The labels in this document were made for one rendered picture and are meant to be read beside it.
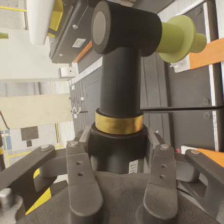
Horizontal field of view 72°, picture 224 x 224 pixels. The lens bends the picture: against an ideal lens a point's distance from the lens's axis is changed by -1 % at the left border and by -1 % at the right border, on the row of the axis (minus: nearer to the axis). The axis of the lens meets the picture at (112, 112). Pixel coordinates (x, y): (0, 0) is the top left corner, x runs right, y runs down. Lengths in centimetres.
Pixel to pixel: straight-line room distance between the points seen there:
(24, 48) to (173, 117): 448
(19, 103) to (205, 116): 435
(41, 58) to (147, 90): 435
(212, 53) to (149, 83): 12
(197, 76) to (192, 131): 8
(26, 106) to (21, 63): 105
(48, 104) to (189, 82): 430
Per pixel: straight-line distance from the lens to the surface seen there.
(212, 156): 26
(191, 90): 27
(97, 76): 50
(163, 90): 29
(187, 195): 32
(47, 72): 452
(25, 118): 445
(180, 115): 28
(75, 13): 41
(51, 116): 448
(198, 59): 25
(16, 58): 457
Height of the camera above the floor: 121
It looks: 28 degrees down
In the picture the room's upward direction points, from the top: 97 degrees counter-clockwise
